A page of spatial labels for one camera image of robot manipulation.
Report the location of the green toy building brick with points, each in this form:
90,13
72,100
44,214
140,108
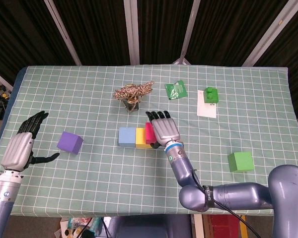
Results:
212,96

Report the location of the white paper card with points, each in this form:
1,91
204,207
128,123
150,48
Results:
206,110

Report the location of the colourful printed bag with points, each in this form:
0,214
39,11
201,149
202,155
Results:
89,224

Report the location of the pink foam cube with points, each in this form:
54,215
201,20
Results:
149,134

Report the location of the green foil packet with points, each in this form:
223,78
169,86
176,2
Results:
176,90

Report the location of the green foam cube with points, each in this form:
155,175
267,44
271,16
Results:
241,162

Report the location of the green checked tablecloth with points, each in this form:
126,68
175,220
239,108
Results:
149,188

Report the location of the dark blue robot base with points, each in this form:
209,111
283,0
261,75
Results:
149,226

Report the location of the white frame post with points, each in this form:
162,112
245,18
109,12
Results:
0,79
131,32
268,37
62,32
190,29

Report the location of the purple foam cube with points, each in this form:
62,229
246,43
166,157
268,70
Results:
68,141

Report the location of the white table leg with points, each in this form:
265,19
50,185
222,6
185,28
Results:
198,226

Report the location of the metal frame foot bracket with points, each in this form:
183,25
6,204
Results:
181,62

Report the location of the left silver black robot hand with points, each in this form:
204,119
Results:
17,151

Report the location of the red box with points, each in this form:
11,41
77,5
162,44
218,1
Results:
224,226

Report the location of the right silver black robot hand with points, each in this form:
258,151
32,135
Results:
166,130

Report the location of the yellow foam cube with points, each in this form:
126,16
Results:
140,137

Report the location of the yellow bar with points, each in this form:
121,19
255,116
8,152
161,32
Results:
243,229

